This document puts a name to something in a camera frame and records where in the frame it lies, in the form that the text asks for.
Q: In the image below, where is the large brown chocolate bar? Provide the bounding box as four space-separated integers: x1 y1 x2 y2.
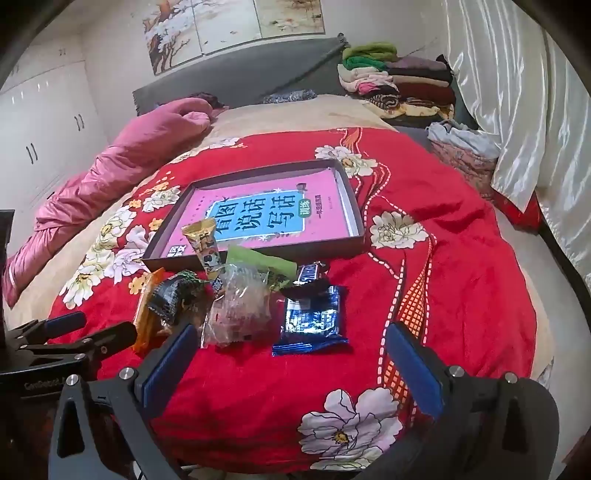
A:
281 261 331 296

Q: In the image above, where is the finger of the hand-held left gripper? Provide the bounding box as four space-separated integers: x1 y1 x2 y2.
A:
9 311 87 344
28 322 138 370

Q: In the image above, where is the green snack packet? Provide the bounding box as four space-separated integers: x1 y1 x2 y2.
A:
226 244 296 291

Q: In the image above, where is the red floral blanket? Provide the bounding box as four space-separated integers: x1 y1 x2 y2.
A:
48 126 539 476

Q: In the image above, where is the black snack packet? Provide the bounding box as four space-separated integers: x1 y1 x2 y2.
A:
150 270 208 328

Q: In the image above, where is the dark patterned pillow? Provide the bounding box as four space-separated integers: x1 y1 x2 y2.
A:
187 92 229 112

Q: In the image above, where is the orange snack packet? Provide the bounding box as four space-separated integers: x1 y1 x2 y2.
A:
133 268 208 354

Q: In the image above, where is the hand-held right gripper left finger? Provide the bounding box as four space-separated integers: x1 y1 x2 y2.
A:
48 322 199 480

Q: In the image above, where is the yellow cartoon snack stick packet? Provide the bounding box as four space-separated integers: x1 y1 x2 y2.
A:
181 220 227 282

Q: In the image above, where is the beige bedsheet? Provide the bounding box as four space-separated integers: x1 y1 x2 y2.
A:
0 95 402 324

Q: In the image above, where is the floral wall painting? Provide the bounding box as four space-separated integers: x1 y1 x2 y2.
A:
142 0 326 75

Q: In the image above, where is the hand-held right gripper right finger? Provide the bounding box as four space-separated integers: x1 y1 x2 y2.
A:
365 320 561 480

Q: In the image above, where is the crumpled clothes pile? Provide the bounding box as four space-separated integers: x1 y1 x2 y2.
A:
427 120 502 199

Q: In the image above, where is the white satin curtain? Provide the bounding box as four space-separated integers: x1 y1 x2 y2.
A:
443 0 591 278

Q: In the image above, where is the blue foil snack packet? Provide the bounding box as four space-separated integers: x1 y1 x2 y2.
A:
271 285 349 357

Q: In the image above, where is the white wardrobe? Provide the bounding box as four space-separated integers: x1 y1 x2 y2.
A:
0 34 109 222

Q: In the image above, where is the blue patterned pillow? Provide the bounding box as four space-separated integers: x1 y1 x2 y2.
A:
263 90 317 104

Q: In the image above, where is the pink quilt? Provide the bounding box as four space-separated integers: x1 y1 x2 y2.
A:
2 97 215 308

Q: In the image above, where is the stack of folded clothes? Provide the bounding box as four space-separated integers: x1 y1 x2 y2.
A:
337 41 458 121

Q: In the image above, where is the clear packet with red pastry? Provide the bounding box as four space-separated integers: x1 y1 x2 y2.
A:
201 261 282 349

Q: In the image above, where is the grey headboard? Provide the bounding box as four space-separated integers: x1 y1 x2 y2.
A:
133 34 478 130

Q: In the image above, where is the shallow grey cardboard box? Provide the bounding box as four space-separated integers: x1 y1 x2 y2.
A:
141 159 365 274

